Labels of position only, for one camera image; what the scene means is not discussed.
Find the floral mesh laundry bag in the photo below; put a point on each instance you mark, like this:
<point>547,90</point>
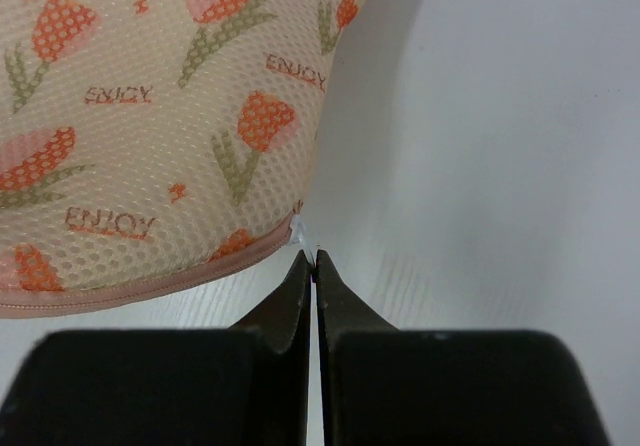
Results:
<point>149,146</point>

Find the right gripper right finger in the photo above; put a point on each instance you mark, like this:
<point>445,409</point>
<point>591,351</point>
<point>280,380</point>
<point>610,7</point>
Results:
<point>385,386</point>

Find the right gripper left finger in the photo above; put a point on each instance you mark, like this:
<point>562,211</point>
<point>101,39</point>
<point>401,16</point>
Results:
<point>243,385</point>

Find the white zipper pull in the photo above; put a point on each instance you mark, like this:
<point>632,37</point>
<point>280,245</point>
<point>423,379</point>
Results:
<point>298,238</point>

